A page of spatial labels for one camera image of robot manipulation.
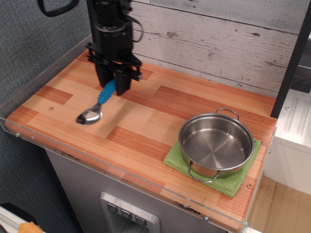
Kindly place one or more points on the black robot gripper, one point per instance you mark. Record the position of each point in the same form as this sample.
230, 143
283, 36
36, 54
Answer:
112, 53

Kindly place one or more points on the blue handled metal spoon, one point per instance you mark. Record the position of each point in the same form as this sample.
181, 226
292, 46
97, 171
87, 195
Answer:
94, 114

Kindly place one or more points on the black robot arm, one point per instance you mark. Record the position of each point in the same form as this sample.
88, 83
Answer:
115, 13

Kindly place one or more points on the stainless steel pan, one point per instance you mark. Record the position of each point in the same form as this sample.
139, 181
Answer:
215, 145

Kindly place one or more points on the clear acrylic edge guard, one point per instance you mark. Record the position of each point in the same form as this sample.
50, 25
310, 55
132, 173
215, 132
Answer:
138, 130

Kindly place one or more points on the grey toy fridge cabinet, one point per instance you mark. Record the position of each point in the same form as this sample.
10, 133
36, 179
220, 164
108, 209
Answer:
83, 186

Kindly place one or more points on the silver dispenser button panel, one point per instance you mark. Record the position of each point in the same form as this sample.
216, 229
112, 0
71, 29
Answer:
124, 217

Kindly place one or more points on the green folded cloth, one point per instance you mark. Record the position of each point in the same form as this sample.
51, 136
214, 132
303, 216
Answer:
227, 186

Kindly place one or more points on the orange object at corner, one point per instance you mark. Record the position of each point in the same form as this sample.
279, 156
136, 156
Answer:
29, 227

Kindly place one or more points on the white and black box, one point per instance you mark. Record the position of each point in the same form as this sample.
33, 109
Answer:
12, 216

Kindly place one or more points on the white toy sink unit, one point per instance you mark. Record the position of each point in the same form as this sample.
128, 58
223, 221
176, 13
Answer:
288, 161

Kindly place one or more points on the dark right vertical post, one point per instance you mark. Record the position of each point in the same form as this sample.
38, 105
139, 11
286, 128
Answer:
293, 64

